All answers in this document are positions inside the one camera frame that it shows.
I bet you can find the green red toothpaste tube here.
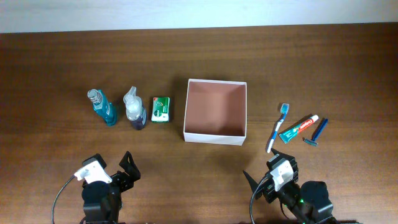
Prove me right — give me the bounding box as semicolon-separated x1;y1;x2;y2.
279;115;319;144

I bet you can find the teal mouthwash bottle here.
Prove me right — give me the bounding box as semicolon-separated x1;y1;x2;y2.
87;89;117;126

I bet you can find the green soap box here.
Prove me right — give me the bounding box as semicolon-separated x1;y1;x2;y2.
151;97;170;123

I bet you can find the blue disposable razor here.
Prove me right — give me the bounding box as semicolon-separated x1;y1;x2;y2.
303;118;328;147

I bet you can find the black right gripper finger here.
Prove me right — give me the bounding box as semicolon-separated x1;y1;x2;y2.
271;148;295;162
243;170;264;199

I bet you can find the blue white toothbrush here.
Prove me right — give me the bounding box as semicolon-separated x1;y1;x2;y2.
266;103;290;153

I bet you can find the white cardboard box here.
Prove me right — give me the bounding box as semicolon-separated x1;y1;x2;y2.
183;78;248;146

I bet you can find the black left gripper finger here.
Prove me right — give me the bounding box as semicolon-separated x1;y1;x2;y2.
119;151;141;183
82;153;107;168

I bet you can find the clear spray bottle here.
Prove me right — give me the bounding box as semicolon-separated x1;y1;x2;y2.
123;86;147;130

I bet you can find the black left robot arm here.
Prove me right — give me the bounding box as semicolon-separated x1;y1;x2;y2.
75;151;141;223

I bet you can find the black left camera cable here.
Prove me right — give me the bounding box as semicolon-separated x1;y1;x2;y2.
51;175;77;224

